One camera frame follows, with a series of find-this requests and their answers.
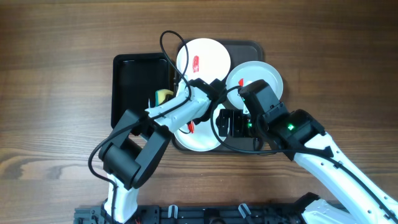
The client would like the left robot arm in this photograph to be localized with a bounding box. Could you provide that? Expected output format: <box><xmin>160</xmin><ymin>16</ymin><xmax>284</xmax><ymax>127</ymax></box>
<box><xmin>95</xmin><ymin>78</ymin><xmax>226</xmax><ymax>223</ymax></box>

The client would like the yellow green sponge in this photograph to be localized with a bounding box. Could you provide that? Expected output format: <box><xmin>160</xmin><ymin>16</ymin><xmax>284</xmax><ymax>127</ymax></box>
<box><xmin>155</xmin><ymin>89</ymin><xmax>174</xmax><ymax>106</ymax></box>

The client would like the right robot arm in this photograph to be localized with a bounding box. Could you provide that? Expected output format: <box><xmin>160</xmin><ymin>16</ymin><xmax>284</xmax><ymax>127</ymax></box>
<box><xmin>235</xmin><ymin>80</ymin><xmax>397</xmax><ymax>223</ymax></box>

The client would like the white plate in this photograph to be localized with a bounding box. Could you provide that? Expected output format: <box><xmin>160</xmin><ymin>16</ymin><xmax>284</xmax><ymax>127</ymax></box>
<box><xmin>172</xmin><ymin>105</ymin><xmax>225</xmax><ymax>152</ymax></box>
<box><xmin>176</xmin><ymin>38</ymin><xmax>231</xmax><ymax>84</ymax></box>

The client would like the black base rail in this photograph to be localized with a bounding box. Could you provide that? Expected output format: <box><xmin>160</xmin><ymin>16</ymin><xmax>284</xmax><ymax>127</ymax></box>
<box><xmin>73</xmin><ymin>203</ymin><xmax>312</xmax><ymax>224</ymax></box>

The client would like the dark brown serving tray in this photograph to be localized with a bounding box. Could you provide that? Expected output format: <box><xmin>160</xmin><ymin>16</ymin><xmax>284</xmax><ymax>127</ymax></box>
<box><xmin>170</xmin><ymin>39</ymin><xmax>266</xmax><ymax>153</ymax></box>

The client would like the black plastic bin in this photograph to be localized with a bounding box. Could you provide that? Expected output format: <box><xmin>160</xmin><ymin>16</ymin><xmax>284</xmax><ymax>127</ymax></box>
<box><xmin>111</xmin><ymin>53</ymin><xmax>171</xmax><ymax>127</ymax></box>

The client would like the light grey plate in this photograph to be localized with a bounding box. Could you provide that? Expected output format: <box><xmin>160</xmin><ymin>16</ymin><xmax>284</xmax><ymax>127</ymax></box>
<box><xmin>226</xmin><ymin>61</ymin><xmax>284</xmax><ymax>113</ymax></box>

